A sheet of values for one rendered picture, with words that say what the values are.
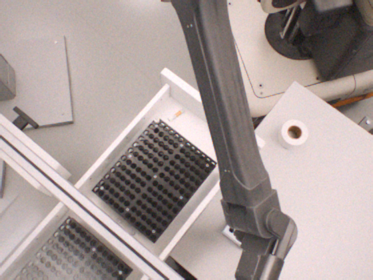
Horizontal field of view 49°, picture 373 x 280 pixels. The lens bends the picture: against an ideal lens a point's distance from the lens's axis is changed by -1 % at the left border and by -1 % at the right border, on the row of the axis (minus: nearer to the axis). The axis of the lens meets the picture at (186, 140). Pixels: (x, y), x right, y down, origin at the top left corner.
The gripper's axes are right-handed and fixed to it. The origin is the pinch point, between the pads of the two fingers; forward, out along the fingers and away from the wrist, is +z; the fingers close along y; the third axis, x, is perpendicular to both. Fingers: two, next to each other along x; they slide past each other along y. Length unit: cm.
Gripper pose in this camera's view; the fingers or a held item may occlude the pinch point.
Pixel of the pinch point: (256, 238)
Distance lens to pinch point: 87.3
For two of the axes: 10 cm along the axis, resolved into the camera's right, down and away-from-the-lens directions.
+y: 8.3, 5.4, -1.4
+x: 5.6, -7.9, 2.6
